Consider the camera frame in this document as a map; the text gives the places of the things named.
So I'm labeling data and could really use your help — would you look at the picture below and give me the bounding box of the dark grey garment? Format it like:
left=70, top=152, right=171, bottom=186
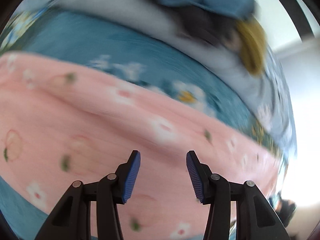
left=172, top=5, right=242, bottom=53

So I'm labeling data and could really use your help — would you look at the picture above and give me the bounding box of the white black stripe wardrobe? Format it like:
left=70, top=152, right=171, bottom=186
left=255, top=0, right=319, bottom=53

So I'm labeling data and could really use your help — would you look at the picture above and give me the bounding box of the teal floral plush blanket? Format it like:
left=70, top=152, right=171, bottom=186
left=0, top=7, right=288, bottom=240

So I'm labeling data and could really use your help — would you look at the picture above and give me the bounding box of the blue daisy print duvet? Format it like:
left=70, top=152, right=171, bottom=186
left=17, top=0, right=297, bottom=155

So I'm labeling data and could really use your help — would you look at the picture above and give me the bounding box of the pink fleece pajama garment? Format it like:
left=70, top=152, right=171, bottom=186
left=1, top=53, right=279, bottom=239

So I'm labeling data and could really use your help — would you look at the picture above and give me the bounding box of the mustard knit garment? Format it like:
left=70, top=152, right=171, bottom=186
left=236, top=17, right=267, bottom=76

